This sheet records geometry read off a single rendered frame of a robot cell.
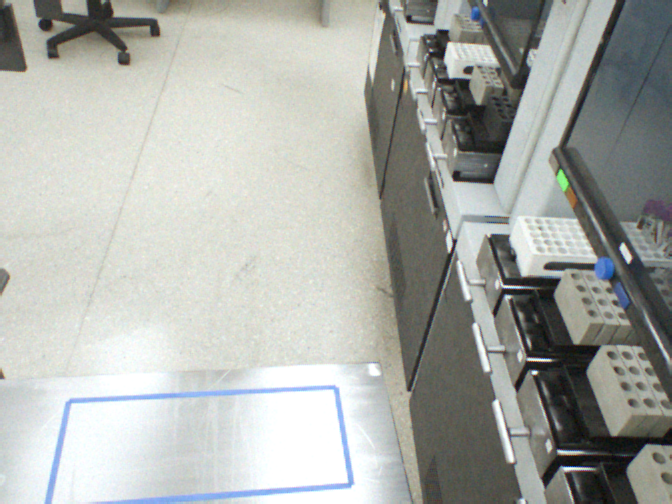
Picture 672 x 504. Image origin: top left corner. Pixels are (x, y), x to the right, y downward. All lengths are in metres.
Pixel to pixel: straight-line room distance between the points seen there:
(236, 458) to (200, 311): 1.28
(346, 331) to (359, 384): 1.15
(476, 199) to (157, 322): 1.10
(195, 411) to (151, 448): 0.07
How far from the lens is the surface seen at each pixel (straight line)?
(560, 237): 1.13
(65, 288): 2.20
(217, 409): 0.84
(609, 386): 0.94
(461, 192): 1.39
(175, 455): 0.81
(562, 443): 0.91
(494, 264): 1.12
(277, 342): 1.97
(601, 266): 0.91
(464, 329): 1.27
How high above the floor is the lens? 1.52
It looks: 42 degrees down
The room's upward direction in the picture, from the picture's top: 8 degrees clockwise
